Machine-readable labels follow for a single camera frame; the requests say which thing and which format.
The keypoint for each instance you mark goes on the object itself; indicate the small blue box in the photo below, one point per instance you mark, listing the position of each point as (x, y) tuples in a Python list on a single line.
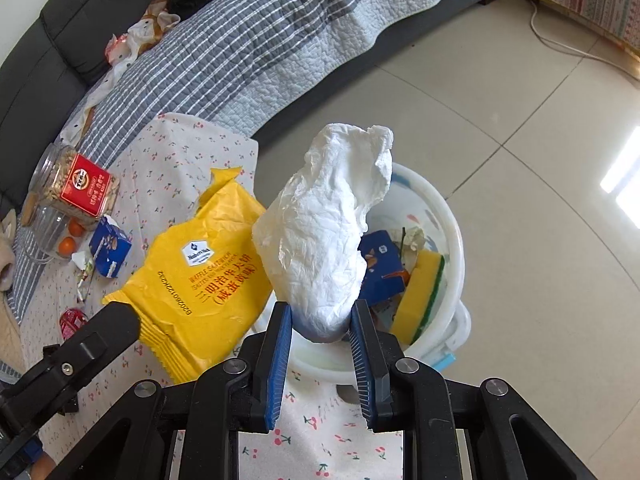
[(112, 250)]

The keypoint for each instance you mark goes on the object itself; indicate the white tissue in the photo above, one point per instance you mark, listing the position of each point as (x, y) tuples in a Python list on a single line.
[(320, 240)]

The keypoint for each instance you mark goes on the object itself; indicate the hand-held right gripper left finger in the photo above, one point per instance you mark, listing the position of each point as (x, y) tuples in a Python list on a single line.
[(279, 360)]

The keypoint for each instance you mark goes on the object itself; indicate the dark grey sofa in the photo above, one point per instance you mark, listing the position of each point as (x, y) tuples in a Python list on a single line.
[(50, 60), (225, 60)]

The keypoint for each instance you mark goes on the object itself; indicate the red drink can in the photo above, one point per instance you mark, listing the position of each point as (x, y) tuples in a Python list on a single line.
[(72, 322)]

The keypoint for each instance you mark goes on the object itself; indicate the tangerine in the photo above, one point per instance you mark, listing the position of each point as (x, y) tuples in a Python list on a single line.
[(66, 245), (76, 228)]

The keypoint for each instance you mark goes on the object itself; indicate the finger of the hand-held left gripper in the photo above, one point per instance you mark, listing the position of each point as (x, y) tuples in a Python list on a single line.
[(100, 340)]

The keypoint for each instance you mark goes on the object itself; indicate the small white wrapper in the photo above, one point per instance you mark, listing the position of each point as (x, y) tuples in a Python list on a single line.
[(82, 262)]

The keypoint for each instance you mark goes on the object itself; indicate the yellow sponge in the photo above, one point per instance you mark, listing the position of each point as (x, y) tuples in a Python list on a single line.
[(417, 295)]

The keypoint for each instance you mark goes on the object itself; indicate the yellow snack bag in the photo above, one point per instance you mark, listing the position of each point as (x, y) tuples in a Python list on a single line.
[(200, 280)]

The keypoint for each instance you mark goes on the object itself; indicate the white plastic basin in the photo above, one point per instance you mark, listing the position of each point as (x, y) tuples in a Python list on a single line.
[(435, 220)]

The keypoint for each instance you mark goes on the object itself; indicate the glass jar of snacks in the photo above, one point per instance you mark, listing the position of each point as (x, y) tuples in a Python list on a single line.
[(55, 180)]

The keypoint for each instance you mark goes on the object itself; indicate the white printed plastic bag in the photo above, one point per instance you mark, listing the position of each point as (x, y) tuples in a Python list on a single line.
[(135, 35)]

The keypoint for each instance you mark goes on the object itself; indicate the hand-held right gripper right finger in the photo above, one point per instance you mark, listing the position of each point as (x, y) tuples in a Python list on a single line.
[(362, 360)]

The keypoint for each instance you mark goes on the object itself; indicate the printed paper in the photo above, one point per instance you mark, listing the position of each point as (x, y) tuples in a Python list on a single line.
[(414, 239)]

